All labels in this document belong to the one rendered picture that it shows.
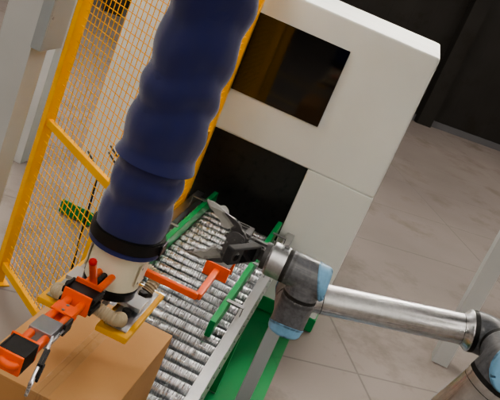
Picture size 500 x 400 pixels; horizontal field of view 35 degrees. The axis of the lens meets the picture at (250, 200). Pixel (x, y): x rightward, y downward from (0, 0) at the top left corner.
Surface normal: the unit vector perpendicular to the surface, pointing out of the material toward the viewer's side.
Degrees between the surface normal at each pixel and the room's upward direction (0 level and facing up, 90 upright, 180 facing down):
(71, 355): 0
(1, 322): 0
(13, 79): 90
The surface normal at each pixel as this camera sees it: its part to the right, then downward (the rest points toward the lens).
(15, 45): -0.23, 0.26
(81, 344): 0.37, -0.87
